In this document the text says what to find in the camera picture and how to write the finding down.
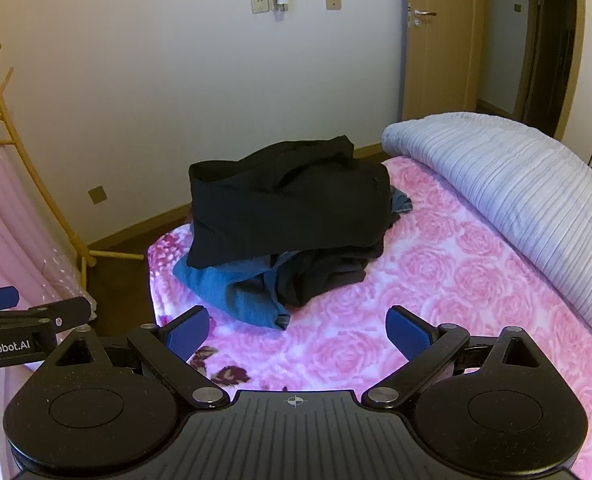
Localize blue denim garment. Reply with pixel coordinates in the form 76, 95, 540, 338
173, 252, 294, 330

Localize wooden door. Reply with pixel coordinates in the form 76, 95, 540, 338
402, 0, 486, 119

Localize low wall socket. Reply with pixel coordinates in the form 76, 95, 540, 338
88, 185, 107, 205

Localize silver door handle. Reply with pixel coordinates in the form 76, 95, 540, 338
407, 3, 438, 27

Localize white wall plug device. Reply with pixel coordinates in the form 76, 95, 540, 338
271, 0, 289, 12

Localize black trousers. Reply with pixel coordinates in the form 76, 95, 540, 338
187, 136, 393, 269

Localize dark grey garment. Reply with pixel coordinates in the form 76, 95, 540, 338
274, 222, 391, 308

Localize grey striped duvet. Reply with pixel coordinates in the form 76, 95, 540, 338
381, 112, 592, 329

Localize yellow wooden coat rack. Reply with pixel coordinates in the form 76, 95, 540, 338
0, 44, 145, 289

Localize pink rose bed blanket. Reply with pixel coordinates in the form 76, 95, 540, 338
146, 155, 592, 480

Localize beige wall switch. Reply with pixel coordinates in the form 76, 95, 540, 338
325, 0, 343, 10

